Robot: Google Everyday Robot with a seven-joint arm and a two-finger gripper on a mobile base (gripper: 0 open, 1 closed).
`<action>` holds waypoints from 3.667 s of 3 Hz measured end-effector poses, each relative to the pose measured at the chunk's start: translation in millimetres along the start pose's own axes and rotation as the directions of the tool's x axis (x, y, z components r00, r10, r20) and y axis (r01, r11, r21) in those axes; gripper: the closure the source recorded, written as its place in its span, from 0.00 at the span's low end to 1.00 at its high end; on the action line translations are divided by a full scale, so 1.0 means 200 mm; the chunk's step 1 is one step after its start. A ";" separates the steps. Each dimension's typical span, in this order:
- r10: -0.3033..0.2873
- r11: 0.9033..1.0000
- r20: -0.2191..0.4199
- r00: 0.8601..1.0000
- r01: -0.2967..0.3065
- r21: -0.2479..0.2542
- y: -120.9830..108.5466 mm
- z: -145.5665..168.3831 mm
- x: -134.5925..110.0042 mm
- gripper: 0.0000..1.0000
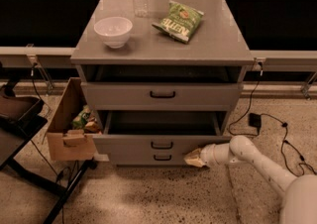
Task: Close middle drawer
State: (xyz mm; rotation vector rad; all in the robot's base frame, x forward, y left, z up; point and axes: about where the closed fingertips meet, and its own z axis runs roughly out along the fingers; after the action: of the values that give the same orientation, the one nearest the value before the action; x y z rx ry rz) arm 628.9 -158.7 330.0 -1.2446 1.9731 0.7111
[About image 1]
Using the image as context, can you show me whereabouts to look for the grey drawer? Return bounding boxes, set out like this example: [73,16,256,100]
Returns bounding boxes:
[93,111,230,154]
[109,152,186,167]
[81,82,242,111]

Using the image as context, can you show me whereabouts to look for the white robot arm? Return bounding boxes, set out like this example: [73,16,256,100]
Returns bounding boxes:
[184,136,317,224]

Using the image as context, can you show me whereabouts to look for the grey bottom drawer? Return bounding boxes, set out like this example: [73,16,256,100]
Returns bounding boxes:
[109,152,186,167]

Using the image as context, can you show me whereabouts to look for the grey drawer cabinet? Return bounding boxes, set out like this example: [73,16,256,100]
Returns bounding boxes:
[71,0,253,155]

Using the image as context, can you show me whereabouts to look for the grey top drawer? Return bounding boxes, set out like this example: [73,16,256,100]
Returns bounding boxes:
[81,82,242,111]

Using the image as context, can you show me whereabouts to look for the black power adapter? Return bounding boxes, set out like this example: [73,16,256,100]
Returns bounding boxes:
[249,113,262,129]

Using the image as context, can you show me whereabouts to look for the green snack bag in box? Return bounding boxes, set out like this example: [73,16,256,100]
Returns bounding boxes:
[71,105,91,130]

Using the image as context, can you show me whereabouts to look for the cardboard box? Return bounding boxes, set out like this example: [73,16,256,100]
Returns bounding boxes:
[46,77,97,161]

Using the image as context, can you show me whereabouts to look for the green chip bag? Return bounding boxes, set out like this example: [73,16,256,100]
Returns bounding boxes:
[152,0,204,44]

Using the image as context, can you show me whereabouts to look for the white ceramic bowl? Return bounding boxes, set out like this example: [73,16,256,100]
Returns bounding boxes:
[94,17,133,49]

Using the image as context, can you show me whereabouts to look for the black table stand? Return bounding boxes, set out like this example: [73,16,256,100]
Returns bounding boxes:
[0,82,97,224]

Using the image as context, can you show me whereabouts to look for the black floor cable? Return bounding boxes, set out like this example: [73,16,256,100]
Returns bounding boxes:
[227,62,317,178]

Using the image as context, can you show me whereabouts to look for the black cable left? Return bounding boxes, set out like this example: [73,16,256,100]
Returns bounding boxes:
[29,62,72,224]

